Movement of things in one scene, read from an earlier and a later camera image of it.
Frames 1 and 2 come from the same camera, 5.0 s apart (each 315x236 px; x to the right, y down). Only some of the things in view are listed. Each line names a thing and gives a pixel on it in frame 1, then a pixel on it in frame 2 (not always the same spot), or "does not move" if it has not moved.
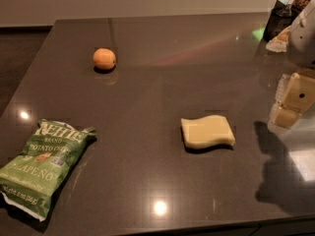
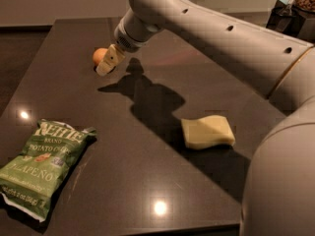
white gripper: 302,43 to 129,41
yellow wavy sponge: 207,132 does not move
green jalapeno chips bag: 31,180 does not move
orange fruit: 103,58 does not move
